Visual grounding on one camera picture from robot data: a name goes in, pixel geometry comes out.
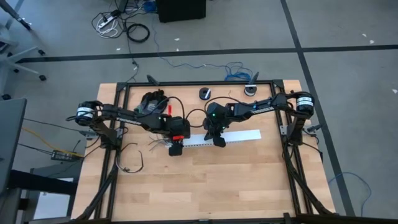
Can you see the grey office chair base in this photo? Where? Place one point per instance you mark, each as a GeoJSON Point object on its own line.
{"type": "Point", "coordinates": [25, 68]}

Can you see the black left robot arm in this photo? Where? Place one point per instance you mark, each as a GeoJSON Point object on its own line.
{"type": "Point", "coordinates": [130, 119]}

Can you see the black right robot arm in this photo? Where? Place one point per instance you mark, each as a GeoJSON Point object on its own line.
{"type": "Point", "coordinates": [267, 109]}

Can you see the black aluminium table frame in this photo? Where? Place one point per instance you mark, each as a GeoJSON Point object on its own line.
{"type": "Point", "coordinates": [217, 83]}

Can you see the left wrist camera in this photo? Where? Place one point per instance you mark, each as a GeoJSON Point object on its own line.
{"type": "Point", "coordinates": [177, 126]}

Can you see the white raceway cover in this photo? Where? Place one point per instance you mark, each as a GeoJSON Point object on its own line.
{"type": "Point", "coordinates": [242, 135]}

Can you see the grey desk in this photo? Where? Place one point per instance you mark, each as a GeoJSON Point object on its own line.
{"type": "Point", "coordinates": [11, 140]}

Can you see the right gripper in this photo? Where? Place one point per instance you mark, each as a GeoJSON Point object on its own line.
{"type": "Point", "coordinates": [219, 141]}

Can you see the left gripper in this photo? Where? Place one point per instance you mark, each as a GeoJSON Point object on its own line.
{"type": "Point", "coordinates": [175, 151]}

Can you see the grey work glove green cuff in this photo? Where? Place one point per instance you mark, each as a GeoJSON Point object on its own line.
{"type": "Point", "coordinates": [139, 109]}
{"type": "Point", "coordinates": [155, 99]}

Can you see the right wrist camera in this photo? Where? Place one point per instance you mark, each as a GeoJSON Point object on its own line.
{"type": "Point", "coordinates": [216, 111]}

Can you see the white power strip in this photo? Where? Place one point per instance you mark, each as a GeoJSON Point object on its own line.
{"type": "Point", "coordinates": [107, 21]}

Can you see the black computer case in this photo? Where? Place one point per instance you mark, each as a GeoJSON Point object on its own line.
{"type": "Point", "coordinates": [180, 11]}

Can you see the black desk beam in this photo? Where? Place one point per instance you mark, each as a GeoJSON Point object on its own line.
{"type": "Point", "coordinates": [40, 182]}

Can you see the dark metal pole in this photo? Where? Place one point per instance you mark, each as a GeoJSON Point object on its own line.
{"type": "Point", "coordinates": [17, 15]}

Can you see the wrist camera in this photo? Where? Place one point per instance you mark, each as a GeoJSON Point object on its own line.
{"type": "Point", "coordinates": [216, 111]}
{"type": "Point", "coordinates": [177, 126]}

